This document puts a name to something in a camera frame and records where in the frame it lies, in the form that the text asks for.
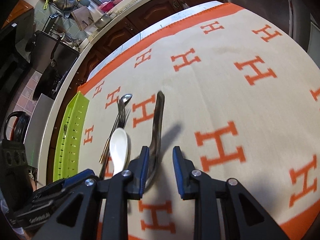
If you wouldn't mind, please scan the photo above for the white ceramic spoon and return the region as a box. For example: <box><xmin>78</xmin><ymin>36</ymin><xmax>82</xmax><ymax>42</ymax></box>
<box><xmin>110</xmin><ymin>128</ymin><xmax>129</xmax><ymax>176</ymax></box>

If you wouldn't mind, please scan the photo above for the steel fork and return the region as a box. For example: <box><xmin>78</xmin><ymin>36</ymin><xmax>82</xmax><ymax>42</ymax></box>
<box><xmin>99</xmin><ymin>94</ymin><xmax>132</xmax><ymax>179</ymax></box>

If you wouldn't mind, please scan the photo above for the dark handled ladle spoon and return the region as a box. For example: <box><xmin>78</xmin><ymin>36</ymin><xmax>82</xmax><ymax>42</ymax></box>
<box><xmin>145</xmin><ymin>90</ymin><xmax>165</xmax><ymax>190</ymax></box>

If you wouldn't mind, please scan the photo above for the small steel spoon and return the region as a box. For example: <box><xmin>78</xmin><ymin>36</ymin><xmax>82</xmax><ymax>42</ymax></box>
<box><xmin>99</xmin><ymin>94</ymin><xmax>132</xmax><ymax>164</ymax></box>

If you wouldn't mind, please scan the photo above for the green plastic utensil tray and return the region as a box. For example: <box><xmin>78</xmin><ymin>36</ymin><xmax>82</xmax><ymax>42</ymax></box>
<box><xmin>53</xmin><ymin>92</ymin><xmax>89</xmax><ymax>181</ymax></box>

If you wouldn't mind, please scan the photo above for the black red air fryer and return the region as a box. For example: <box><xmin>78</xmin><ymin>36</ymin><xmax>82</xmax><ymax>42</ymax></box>
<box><xmin>4</xmin><ymin>111</ymin><xmax>30</xmax><ymax>142</ymax></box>

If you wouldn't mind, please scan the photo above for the black wok pan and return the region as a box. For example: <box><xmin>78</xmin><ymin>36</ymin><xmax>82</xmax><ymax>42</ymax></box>
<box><xmin>33</xmin><ymin>36</ymin><xmax>65</xmax><ymax>101</ymax></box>

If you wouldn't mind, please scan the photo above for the orange beige H-pattern cloth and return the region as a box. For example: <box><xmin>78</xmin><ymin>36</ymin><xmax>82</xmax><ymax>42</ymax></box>
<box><xmin>78</xmin><ymin>3</ymin><xmax>319</xmax><ymax>239</ymax></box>

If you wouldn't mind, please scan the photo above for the steel range hood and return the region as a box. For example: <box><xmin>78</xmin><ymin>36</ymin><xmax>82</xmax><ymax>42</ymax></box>
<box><xmin>30</xmin><ymin>31</ymin><xmax>80</xmax><ymax>75</ymax></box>

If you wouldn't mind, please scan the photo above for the steel pot on counter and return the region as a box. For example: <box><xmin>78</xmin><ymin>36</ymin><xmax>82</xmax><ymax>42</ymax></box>
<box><xmin>94</xmin><ymin>13</ymin><xmax>116</xmax><ymax>29</ymax></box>

